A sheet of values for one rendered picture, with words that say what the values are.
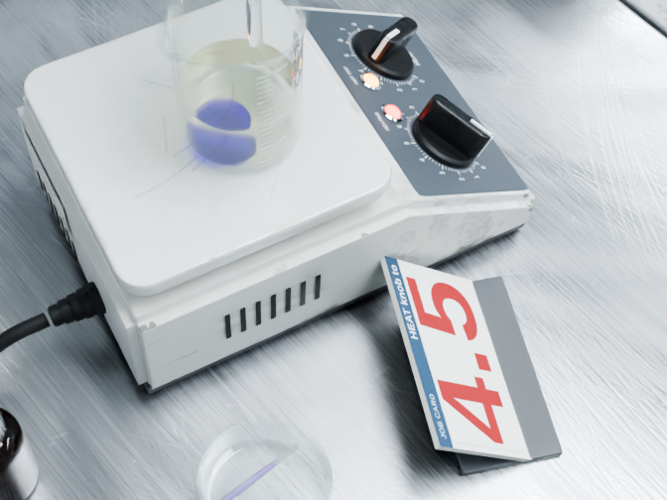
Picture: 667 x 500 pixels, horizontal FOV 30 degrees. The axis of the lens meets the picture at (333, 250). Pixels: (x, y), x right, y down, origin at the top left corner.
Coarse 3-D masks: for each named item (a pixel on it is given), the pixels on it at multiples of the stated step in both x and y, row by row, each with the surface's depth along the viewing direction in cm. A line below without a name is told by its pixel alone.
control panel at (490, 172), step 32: (320, 32) 57; (352, 32) 59; (352, 64) 57; (416, 64) 60; (352, 96) 55; (384, 96) 56; (416, 96) 58; (448, 96) 59; (384, 128) 55; (416, 160) 54; (480, 160) 57; (448, 192) 54; (480, 192) 55
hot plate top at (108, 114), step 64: (64, 64) 53; (128, 64) 53; (320, 64) 53; (64, 128) 51; (128, 128) 51; (320, 128) 51; (128, 192) 49; (192, 192) 49; (256, 192) 50; (320, 192) 50; (384, 192) 51; (128, 256) 48; (192, 256) 48
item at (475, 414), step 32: (416, 288) 54; (448, 288) 56; (416, 320) 53; (448, 320) 54; (448, 352) 53; (480, 352) 55; (448, 384) 52; (480, 384) 53; (448, 416) 51; (480, 416) 52; (512, 448) 53
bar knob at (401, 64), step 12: (396, 24) 58; (408, 24) 58; (360, 36) 58; (372, 36) 59; (384, 36) 56; (396, 36) 57; (408, 36) 58; (360, 48) 58; (372, 48) 57; (384, 48) 57; (396, 48) 57; (372, 60) 57; (384, 60) 57; (396, 60) 58; (408, 60) 59; (384, 72) 57; (396, 72) 58; (408, 72) 58
